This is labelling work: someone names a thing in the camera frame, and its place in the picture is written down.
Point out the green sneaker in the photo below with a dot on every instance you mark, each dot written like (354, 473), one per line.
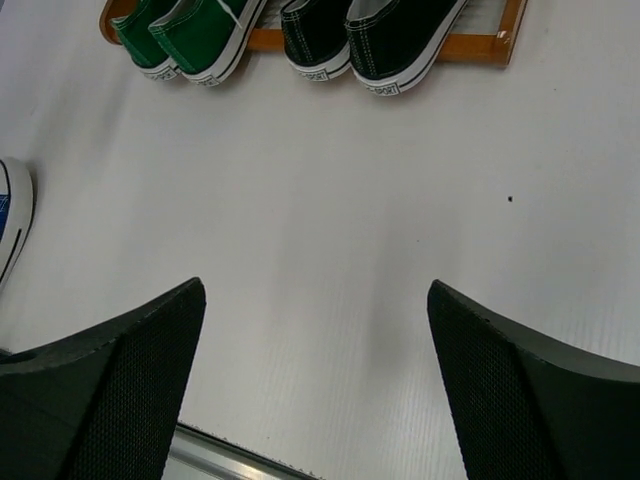
(207, 38)
(133, 32)

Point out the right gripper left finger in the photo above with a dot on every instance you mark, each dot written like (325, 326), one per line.
(102, 403)

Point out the black sneaker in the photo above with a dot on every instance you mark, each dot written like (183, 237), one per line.
(393, 44)
(315, 39)

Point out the aluminium front rail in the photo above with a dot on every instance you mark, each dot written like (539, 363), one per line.
(194, 454)

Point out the blue sneaker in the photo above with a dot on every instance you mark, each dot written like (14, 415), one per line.
(17, 209)

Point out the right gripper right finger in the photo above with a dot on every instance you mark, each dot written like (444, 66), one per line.
(528, 406)

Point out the wooden shoe shelf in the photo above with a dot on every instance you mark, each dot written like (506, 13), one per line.
(485, 33)

